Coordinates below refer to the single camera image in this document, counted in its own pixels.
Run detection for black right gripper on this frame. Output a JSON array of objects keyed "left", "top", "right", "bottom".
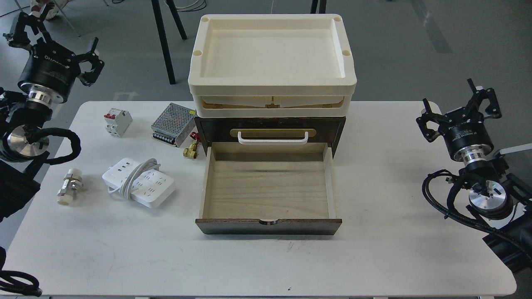
[{"left": 416, "top": 78, "right": 502, "bottom": 162}]

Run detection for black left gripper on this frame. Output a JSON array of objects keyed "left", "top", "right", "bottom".
[{"left": 3, "top": 12, "right": 105, "bottom": 103}]

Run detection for white power strip with cable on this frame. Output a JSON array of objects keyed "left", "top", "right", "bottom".
[{"left": 101, "top": 158, "right": 175, "bottom": 208}]

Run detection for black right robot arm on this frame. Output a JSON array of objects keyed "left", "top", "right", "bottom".
[{"left": 416, "top": 79, "right": 532, "bottom": 274}]

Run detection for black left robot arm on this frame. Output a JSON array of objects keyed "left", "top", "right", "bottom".
[{"left": 0, "top": 3, "right": 104, "bottom": 219}]

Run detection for white red circuit breaker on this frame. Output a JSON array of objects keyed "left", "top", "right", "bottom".
[{"left": 104, "top": 108, "right": 133, "bottom": 137}]

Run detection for black stand legs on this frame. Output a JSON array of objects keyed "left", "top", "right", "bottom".
[{"left": 151, "top": 0, "right": 188, "bottom": 85}]

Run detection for white metal pipe fitting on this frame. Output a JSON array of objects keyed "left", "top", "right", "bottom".
[{"left": 57, "top": 168, "right": 84, "bottom": 206}]

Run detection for metal mesh power supply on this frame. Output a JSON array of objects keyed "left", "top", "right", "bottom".
[{"left": 151, "top": 103, "right": 196, "bottom": 147}]

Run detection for cream plastic tray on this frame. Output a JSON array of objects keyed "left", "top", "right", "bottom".
[{"left": 188, "top": 14, "right": 357, "bottom": 118}]

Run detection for open wooden drawer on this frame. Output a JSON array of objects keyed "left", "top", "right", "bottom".
[{"left": 195, "top": 142, "right": 342, "bottom": 235}]

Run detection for brass valve red handle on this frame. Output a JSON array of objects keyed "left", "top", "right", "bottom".
[{"left": 183, "top": 131, "right": 202, "bottom": 159}]

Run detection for white drawer handle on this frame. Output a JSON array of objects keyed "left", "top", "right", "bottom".
[{"left": 237, "top": 131, "right": 309, "bottom": 145}]

